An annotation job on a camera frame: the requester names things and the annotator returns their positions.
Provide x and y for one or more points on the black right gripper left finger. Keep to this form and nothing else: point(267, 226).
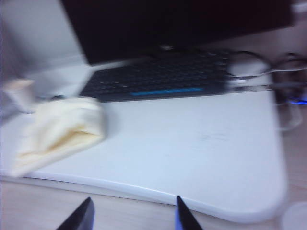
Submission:
point(79, 218)

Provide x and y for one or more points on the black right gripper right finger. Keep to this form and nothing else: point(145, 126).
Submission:
point(185, 218)

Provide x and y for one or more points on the cream yellow towel cloth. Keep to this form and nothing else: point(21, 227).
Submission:
point(60, 124)

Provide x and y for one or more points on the white desk riser board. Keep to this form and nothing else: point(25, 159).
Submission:
point(180, 143)

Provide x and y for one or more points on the white paper cup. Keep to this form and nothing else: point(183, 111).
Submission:
point(14, 95)

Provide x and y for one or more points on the black keyboard with blue strip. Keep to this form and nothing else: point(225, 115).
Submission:
point(156, 79)

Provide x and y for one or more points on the black computer monitor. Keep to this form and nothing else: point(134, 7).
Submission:
point(168, 24)

